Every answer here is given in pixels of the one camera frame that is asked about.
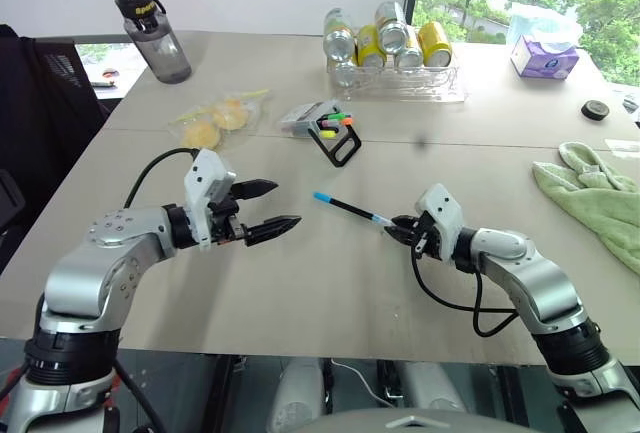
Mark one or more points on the clear bag of bread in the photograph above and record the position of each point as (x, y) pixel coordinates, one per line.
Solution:
(225, 115)

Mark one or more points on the purple tissue box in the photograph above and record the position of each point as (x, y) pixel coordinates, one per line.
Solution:
(542, 60)

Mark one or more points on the clear highlighter pack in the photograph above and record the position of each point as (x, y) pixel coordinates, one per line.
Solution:
(300, 118)

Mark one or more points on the grey sports water bottle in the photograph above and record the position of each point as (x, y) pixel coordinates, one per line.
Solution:
(160, 48)

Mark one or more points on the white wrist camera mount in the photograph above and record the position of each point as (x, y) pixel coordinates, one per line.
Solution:
(442, 208)
(201, 178)

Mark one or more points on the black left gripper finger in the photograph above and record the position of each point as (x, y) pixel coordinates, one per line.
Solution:
(257, 188)
(272, 228)

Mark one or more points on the yellow drink can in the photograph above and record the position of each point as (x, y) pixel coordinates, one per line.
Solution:
(436, 45)
(371, 48)

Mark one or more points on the orange highlighter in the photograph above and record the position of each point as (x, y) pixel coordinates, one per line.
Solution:
(348, 122)

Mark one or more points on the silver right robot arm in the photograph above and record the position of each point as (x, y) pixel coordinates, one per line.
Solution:
(540, 278)

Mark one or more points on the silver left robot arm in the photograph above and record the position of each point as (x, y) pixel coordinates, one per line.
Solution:
(85, 278)

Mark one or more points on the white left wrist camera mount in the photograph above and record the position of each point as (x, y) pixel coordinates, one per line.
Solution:
(201, 178)

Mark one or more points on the green highlighter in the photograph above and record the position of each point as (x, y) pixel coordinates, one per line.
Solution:
(340, 116)

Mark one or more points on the silver robot torso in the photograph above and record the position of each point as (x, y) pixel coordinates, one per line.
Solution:
(415, 423)

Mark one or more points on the green towel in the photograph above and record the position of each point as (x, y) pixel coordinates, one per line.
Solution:
(595, 198)

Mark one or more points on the clear plastic can tray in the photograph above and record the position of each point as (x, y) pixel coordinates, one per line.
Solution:
(400, 85)

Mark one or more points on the silver robot leg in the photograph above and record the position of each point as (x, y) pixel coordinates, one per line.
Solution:
(297, 398)
(432, 385)

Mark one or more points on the black pen holder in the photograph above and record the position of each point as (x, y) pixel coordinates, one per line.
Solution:
(340, 150)

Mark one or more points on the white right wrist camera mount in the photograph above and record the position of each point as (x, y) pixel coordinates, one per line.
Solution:
(442, 208)

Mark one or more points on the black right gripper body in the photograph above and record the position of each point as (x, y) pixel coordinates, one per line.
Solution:
(425, 238)

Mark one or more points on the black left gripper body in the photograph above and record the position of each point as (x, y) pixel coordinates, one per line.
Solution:
(225, 220)

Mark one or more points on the yellow highlighter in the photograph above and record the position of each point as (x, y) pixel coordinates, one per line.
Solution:
(328, 135)

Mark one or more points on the black pen with blue cap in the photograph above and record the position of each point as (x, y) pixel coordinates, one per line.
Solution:
(350, 208)

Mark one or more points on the black office chair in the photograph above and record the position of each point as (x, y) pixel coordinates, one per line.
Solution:
(40, 128)

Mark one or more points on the black round tape roll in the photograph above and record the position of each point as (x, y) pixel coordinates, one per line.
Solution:
(595, 110)

